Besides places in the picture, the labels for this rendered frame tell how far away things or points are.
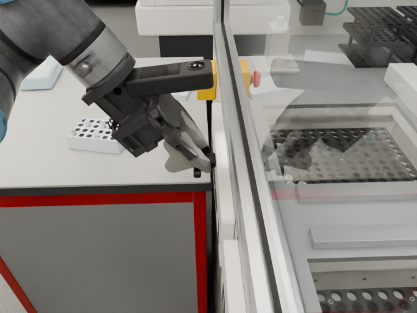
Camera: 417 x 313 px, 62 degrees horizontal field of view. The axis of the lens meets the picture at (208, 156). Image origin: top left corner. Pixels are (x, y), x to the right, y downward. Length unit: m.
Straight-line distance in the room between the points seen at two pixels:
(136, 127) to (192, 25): 0.85
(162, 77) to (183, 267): 0.66
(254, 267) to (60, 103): 0.84
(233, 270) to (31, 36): 0.34
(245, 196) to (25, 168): 0.58
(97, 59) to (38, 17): 0.07
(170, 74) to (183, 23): 0.85
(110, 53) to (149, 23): 0.86
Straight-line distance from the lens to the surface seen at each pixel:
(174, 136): 0.48
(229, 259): 0.42
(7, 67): 0.45
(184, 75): 0.46
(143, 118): 0.48
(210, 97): 0.84
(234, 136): 0.48
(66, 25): 0.45
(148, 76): 0.47
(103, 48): 0.46
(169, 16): 1.30
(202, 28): 1.31
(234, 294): 0.40
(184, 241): 0.92
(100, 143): 0.83
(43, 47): 0.47
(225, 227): 0.46
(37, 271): 1.10
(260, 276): 0.34
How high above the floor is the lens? 1.28
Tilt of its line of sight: 40 degrees down
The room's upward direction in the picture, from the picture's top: straight up
